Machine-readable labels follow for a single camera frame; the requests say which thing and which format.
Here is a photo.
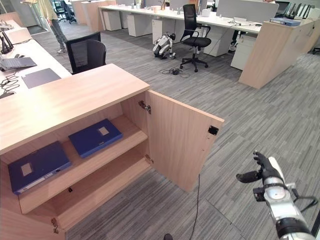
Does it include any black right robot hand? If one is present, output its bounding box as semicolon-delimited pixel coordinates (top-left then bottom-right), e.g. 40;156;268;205
235;150;285;185

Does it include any wooden cabinet door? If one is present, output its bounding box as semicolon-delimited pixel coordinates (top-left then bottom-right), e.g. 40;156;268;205
145;89;225;193
0;207;67;240

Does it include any tall wooden cabinet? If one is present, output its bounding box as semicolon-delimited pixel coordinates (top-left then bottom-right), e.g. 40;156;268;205
238;18;320;90

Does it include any blue folder on tall cabinet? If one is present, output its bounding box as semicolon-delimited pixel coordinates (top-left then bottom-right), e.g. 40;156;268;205
269;17;302;27

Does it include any black mesh office chair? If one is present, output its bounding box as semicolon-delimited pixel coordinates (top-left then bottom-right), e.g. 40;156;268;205
179;3;212;73

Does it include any blue folder with label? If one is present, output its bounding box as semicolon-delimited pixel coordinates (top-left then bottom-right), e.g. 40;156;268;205
7;140;73;196
67;118;124;159

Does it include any wooden office cabinet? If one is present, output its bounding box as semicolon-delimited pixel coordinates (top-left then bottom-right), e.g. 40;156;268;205
0;63;225;240

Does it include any wooden lower cabinet door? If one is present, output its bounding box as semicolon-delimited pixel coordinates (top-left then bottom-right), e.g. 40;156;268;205
0;207;67;240

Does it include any white quadruped robot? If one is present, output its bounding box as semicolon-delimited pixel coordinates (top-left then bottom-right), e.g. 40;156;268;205
152;32;178;60

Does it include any grey desk divider panel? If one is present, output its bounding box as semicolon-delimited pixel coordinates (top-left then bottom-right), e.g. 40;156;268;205
215;0;280;18

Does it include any long white desk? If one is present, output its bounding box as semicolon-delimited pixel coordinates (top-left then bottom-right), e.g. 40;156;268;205
98;4;262;35

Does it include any dark grey desk mat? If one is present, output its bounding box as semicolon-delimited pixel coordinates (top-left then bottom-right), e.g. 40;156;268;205
21;67;62;89

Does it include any person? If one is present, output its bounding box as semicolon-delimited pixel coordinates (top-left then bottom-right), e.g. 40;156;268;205
20;0;68;55

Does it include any grey laptop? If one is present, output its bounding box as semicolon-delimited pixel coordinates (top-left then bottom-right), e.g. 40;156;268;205
0;55;38;72

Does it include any black stand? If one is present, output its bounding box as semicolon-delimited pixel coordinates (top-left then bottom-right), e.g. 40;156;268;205
0;31;14;55

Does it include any black cable on floor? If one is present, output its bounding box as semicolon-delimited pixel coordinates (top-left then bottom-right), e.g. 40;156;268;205
190;173;201;240

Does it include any white drawer pedestal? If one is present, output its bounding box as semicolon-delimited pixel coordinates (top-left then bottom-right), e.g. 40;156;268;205
230;34;261;71
151;18;176;39
126;13;153;38
102;10;122;32

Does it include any black power adapter with cables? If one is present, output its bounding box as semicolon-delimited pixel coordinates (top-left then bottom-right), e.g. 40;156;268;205
159;67;191;78

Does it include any black cable on desk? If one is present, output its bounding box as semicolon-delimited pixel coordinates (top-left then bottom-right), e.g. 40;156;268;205
0;74;21;97

